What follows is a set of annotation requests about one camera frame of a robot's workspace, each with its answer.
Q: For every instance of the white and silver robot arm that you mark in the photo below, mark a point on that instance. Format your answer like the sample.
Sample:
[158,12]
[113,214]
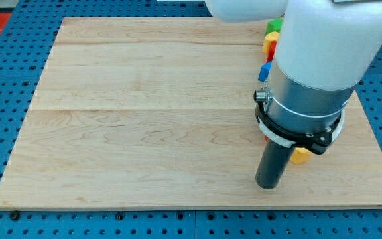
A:
[323,51]

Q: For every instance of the light wooden board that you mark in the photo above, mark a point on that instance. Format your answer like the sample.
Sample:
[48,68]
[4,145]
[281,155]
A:
[157,113]

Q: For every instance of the blue block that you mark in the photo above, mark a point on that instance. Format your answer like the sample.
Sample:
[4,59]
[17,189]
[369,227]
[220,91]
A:
[264,71]

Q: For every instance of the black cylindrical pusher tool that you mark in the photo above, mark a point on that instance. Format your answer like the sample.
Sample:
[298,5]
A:
[272,164]

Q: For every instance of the red block upper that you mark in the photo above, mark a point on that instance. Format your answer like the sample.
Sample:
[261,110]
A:
[271,51]

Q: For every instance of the yellow block upper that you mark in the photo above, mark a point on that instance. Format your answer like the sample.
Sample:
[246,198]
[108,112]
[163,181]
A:
[269,39]

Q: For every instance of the yellow block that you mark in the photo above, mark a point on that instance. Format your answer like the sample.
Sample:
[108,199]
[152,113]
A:
[300,156]
[269,39]

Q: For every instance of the yellow block lower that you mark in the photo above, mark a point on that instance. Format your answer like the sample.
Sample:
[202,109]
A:
[300,156]

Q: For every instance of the green block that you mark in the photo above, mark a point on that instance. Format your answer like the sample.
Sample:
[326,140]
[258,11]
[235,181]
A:
[274,25]

